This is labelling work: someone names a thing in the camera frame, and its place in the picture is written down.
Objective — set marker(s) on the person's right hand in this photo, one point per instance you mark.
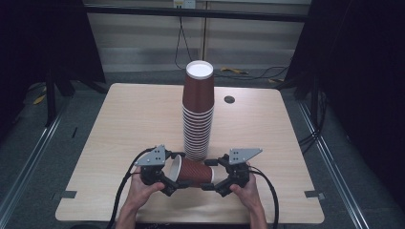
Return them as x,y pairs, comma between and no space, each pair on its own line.
250,194

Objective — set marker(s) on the single ribbed brown paper cup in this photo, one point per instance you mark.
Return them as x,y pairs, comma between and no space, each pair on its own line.
196,173

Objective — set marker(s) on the white wall socket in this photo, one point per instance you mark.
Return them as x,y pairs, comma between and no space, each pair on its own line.
184,4

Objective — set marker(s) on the black metal stand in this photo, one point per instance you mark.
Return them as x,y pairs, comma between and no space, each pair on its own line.
50,101

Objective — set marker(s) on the long yellow floor object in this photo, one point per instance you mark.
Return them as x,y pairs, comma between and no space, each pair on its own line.
234,70

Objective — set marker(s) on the stack of brown paper cups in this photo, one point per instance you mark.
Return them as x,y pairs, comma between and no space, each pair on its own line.
198,127

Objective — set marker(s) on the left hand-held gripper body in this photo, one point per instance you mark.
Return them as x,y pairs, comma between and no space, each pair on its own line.
153,159

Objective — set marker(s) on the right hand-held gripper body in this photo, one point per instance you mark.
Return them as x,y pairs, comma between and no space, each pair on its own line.
238,173

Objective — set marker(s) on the long dark desk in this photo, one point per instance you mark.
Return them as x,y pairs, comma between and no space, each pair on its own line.
191,13

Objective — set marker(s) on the person's left hand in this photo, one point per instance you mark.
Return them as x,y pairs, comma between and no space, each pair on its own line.
140,194

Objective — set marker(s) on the black curtain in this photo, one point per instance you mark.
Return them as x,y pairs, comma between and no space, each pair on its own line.
359,79
41,41

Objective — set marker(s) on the metal floor rail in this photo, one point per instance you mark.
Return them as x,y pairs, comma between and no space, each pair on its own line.
337,178
28,165

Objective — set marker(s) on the yellow floor scrap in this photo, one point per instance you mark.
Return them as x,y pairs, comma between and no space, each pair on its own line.
39,99

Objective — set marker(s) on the grey tape patch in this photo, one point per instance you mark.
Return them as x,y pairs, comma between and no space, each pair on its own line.
313,194
68,194

